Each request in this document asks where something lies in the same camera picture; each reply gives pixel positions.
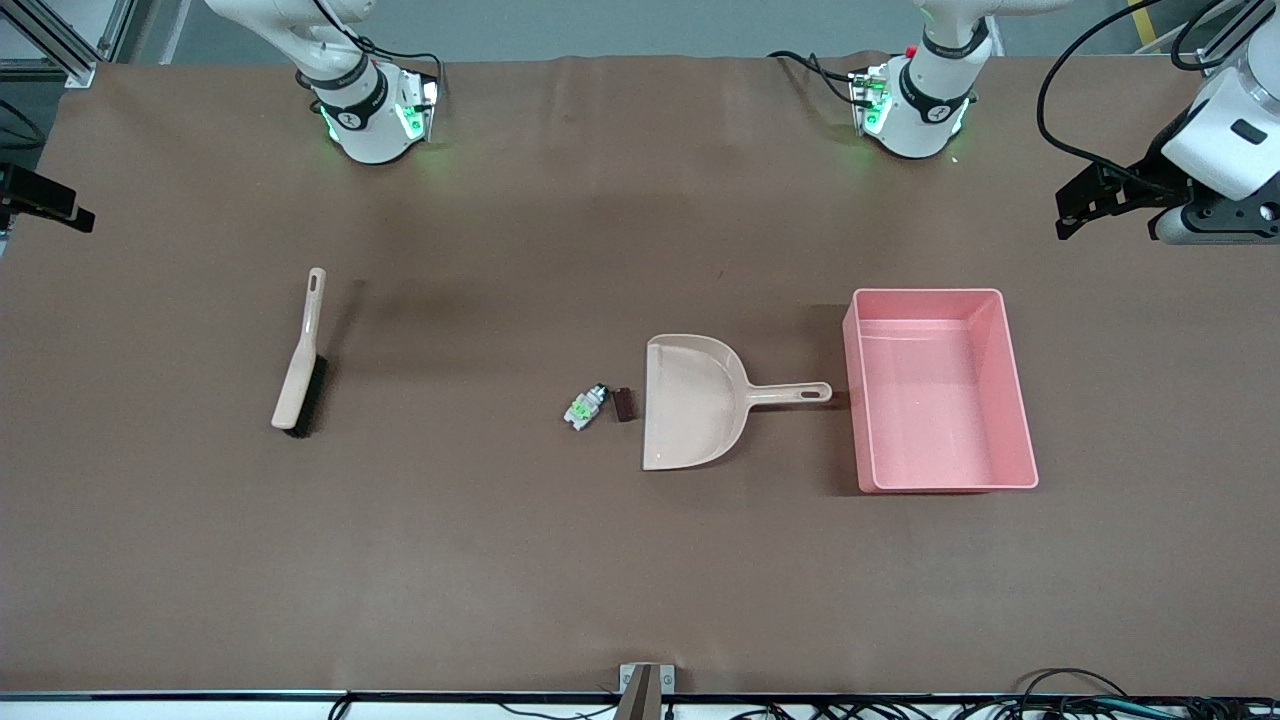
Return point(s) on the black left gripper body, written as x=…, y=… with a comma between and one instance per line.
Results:
x=1143, y=184

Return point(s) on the pale plastic hand brush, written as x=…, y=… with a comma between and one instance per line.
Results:
x=297, y=385

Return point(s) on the pale plastic dustpan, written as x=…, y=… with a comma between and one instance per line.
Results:
x=690, y=400

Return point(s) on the dark maroon electronic component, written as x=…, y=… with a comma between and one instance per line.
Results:
x=624, y=404

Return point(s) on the green white electronic component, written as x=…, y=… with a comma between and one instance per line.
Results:
x=582, y=410

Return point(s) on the right arm base connector plate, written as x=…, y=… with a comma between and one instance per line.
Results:
x=418, y=110

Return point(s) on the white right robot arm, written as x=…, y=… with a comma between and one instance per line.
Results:
x=370, y=130

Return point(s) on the left arm base connector plate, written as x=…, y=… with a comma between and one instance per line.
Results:
x=868, y=100

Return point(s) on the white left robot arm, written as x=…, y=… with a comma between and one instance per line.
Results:
x=930, y=100

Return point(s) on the pink plastic bin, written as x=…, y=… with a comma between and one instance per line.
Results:
x=940, y=400

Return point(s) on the large table cover sheet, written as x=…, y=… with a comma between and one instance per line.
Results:
x=500, y=560

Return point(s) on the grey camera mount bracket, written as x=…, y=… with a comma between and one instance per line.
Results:
x=645, y=690

